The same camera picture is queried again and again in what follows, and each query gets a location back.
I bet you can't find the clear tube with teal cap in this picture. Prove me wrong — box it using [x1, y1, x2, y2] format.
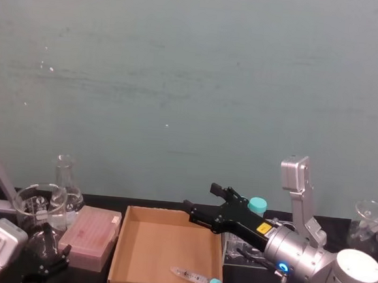
[246, 195, 268, 220]
[168, 265, 225, 283]

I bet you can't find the clear plastic tube rack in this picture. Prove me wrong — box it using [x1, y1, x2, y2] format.
[219, 212, 298, 273]

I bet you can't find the shallow brown cardboard tray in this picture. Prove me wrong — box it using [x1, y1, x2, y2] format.
[106, 203, 230, 283]

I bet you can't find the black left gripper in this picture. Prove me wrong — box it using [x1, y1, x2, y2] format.
[0, 222, 74, 283]

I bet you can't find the pink pipette tip box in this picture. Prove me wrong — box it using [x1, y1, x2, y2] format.
[55, 203, 123, 273]

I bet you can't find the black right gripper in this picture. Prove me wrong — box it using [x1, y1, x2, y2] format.
[179, 180, 283, 254]

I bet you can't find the clear glass conical flask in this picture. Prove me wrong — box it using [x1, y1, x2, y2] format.
[48, 152, 89, 233]

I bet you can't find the thin dark wrist cable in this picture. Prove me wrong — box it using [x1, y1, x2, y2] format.
[234, 248, 292, 283]

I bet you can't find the wide-mouthed clear glass flask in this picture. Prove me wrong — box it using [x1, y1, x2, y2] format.
[344, 197, 378, 259]

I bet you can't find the clear glass beaker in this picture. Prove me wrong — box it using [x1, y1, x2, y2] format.
[10, 180, 71, 241]

